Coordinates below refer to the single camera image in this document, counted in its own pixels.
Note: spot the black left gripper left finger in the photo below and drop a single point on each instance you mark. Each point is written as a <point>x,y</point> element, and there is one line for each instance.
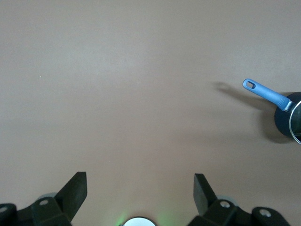
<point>70,195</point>

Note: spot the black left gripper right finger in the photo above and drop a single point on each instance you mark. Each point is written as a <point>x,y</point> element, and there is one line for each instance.
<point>204,200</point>

